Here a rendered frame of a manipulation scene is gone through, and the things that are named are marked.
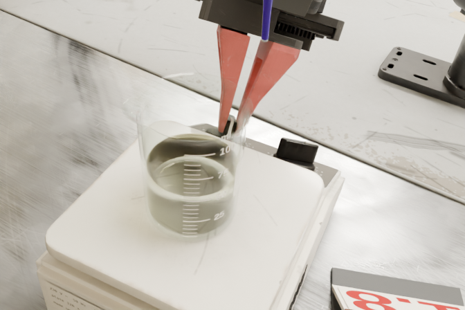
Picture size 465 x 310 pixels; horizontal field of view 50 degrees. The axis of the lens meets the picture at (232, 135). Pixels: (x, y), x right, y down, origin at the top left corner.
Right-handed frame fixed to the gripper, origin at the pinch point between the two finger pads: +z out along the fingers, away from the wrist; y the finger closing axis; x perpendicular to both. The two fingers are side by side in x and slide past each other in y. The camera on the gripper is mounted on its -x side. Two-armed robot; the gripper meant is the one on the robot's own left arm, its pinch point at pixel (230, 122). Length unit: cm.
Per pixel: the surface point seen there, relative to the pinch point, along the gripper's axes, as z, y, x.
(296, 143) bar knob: -0.2, 4.7, -2.0
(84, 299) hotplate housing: 8.6, -6.2, -12.9
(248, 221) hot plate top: 2.9, 1.1, -11.2
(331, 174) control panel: 1.5, 8.1, -1.5
